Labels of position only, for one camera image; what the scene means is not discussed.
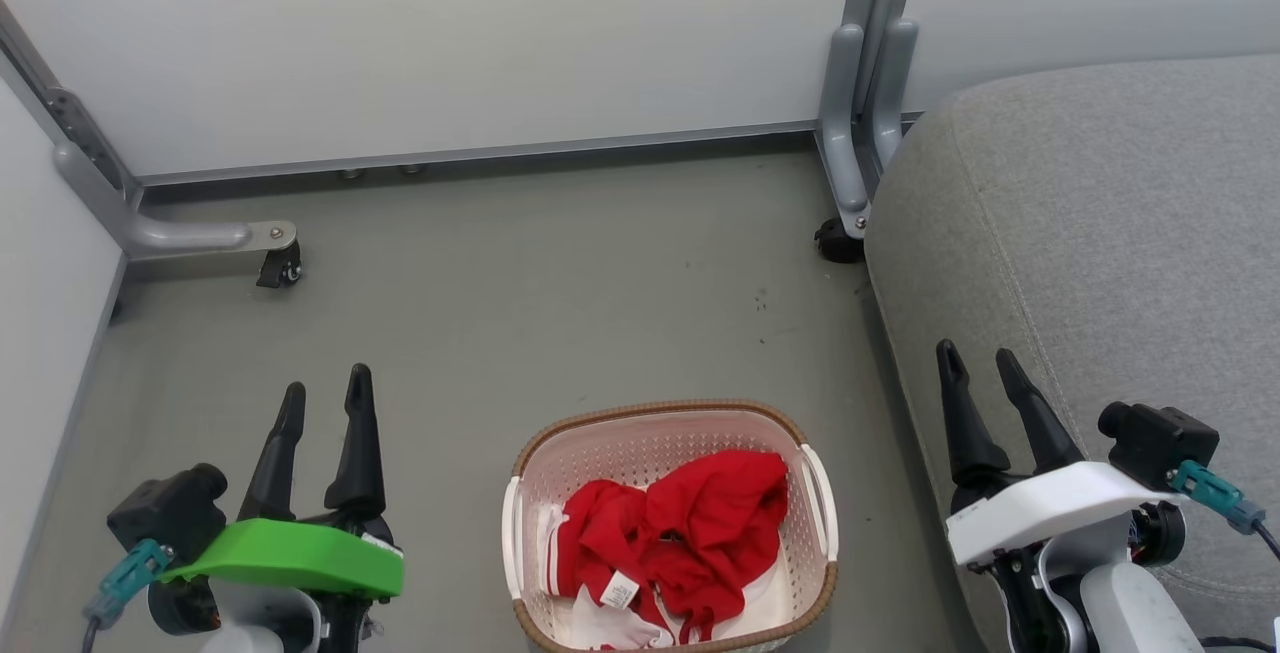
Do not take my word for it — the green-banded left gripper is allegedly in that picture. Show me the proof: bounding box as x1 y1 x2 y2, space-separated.
160 364 405 640

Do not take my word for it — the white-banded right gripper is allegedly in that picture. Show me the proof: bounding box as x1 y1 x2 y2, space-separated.
936 339 1191 568

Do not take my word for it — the plain red shirt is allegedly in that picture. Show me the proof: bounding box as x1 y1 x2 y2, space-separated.
640 449 791 644

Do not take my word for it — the red jersey with white trim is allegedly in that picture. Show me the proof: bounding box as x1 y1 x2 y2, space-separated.
537 478 701 651

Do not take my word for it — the grey fabric sofa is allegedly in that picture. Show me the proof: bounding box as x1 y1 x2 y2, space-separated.
864 55 1280 653

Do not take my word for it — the black caster wheel with fork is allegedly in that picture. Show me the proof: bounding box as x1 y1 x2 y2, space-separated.
256 240 303 290

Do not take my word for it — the round black caster wheel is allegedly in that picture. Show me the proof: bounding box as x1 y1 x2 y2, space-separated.
815 217 867 265

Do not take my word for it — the grey partition leg curved foot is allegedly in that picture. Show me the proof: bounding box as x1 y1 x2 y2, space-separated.
0 0 298 264

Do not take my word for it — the cream perforated laundry basket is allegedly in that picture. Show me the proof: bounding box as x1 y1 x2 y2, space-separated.
501 398 840 653

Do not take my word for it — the grey partition base rail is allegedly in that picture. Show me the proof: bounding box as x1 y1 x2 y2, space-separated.
135 118 823 190

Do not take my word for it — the grey partition post double brace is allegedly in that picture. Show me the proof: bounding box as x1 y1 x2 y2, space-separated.
815 0 926 240

